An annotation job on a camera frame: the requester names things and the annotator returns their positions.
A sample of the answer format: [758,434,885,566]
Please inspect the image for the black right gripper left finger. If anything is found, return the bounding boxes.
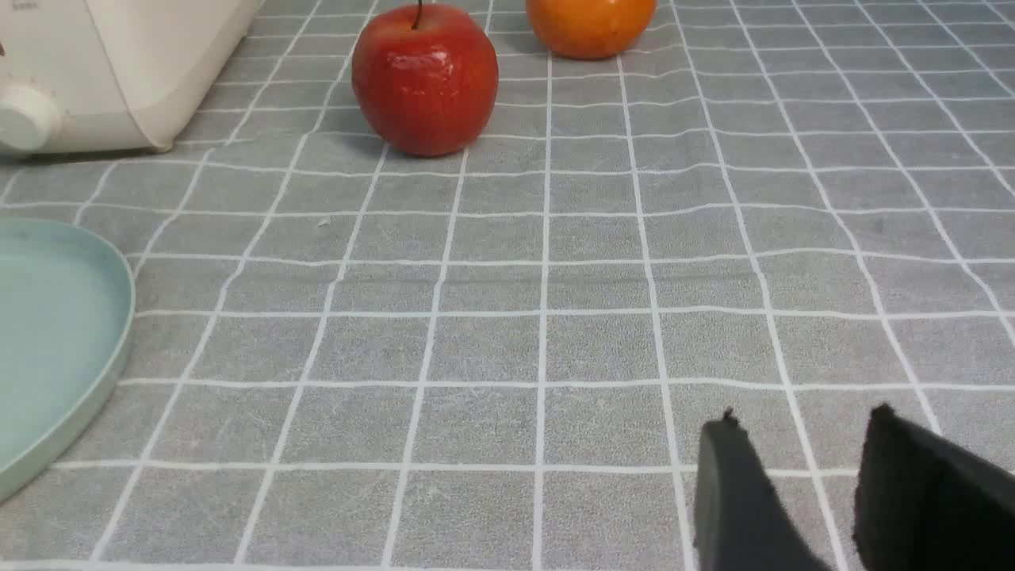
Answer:
[695,409,828,570]

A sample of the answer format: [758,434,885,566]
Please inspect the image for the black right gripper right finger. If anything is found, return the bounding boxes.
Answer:
[853,404,1014,570]

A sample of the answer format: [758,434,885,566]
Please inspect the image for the grey checked tablecloth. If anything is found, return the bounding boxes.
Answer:
[2,1,1014,570]

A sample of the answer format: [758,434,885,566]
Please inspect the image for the orange persimmon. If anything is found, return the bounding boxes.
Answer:
[525,1,657,60]

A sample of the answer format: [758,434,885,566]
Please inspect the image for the red apple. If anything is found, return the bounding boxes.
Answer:
[350,1,500,158]

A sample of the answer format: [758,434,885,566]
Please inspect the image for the light green round plate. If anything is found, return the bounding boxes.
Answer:
[1,217,136,500]

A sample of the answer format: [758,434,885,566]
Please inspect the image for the white two-slot toaster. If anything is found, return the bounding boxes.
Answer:
[1,1,261,155]

